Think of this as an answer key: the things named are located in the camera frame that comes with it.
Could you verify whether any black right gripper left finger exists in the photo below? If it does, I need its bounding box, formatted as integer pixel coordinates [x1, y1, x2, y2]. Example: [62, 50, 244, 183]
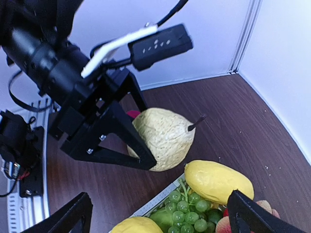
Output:
[24, 192, 93, 233]

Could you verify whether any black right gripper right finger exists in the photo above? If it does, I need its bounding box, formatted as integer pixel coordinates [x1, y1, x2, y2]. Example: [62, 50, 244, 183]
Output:
[227, 190, 302, 233]

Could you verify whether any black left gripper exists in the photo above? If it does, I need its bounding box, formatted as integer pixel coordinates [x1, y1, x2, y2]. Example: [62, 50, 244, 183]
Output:
[31, 43, 156, 172]

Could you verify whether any red lychee bunch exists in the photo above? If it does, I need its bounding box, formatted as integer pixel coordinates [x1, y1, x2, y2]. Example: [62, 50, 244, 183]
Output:
[215, 199, 281, 233]

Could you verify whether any pale yellow wrinkled fruit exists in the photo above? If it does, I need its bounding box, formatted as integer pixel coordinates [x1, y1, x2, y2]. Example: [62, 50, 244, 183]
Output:
[132, 108, 206, 172]

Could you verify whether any beige perforated plastic basket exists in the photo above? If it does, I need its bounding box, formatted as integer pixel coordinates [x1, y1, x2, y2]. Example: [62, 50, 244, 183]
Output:
[131, 173, 185, 217]

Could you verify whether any dark red fruit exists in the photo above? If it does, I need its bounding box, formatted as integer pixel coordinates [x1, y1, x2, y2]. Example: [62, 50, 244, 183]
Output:
[127, 110, 140, 119]

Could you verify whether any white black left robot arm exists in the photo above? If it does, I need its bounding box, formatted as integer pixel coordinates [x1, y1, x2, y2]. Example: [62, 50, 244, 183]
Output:
[0, 0, 156, 170]

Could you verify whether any long yellow fruit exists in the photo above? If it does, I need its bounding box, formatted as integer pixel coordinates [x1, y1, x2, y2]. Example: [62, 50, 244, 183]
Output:
[184, 160, 254, 205]

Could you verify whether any green grape bunch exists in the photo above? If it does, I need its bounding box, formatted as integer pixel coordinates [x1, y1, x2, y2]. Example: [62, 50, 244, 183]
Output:
[165, 178, 216, 233]

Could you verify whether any large yellow lemon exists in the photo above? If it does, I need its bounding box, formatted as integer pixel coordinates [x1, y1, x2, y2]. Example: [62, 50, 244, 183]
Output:
[111, 217, 163, 233]

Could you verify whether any front aluminium rail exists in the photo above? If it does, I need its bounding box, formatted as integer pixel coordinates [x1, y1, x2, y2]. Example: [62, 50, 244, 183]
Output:
[0, 98, 53, 233]

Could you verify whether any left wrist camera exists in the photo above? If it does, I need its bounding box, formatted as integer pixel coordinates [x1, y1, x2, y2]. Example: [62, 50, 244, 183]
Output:
[81, 23, 194, 79]

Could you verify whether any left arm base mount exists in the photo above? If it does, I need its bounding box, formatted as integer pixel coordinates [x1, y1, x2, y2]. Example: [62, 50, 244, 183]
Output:
[0, 110, 45, 198]

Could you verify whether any right aluminium frame post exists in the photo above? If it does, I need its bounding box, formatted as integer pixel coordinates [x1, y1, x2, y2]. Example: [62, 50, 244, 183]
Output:
[227, 0, 262, 74]

